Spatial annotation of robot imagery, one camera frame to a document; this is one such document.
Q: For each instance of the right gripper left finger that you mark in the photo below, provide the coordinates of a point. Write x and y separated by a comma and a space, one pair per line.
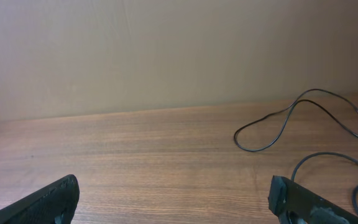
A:
54, 203

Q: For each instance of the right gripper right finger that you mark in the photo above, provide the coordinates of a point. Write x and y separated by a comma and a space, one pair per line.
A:
292, 203

